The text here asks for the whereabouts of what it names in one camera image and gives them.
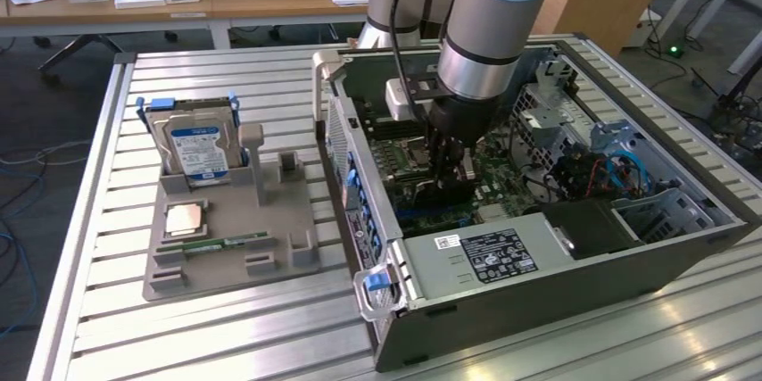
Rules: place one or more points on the grey power supply unit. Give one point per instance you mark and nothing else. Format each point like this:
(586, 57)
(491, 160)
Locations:
(428, 274)

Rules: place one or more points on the blue disk caddy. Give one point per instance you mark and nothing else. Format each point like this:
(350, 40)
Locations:
(162, 102)

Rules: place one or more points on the open dark grey PC case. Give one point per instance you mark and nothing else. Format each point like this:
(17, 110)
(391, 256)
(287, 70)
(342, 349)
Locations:
(535, 305)

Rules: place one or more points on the graphics card with metal bracket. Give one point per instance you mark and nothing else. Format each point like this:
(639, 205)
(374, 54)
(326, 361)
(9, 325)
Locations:
(440, 198)

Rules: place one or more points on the silver chipset heatsink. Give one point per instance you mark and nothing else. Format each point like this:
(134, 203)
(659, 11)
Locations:
(491, 213)

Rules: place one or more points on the green motherboard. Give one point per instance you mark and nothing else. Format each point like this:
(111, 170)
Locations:
(506, 184)

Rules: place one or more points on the hard disk with blue label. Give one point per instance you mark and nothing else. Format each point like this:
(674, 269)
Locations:
(199, 153)

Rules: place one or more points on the CPU socket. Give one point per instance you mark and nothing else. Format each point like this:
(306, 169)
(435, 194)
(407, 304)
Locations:
(416, 153)

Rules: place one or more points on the copper coloured CPU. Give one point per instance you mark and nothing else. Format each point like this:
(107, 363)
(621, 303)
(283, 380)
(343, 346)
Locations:
(184, 219)

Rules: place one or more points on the grey parts rack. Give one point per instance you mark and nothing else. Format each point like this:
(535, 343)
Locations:
(238, 216)

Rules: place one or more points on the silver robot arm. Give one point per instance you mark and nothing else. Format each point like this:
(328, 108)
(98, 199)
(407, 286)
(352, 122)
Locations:
(494, 19)

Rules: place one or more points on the metal drive cage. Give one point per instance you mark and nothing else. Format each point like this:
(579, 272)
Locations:
(554, 129)

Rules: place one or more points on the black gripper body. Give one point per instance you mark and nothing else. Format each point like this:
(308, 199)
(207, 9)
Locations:
(461, 118)

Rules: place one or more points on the metal disk bay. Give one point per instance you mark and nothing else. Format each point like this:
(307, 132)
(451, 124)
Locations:
(678, 216)

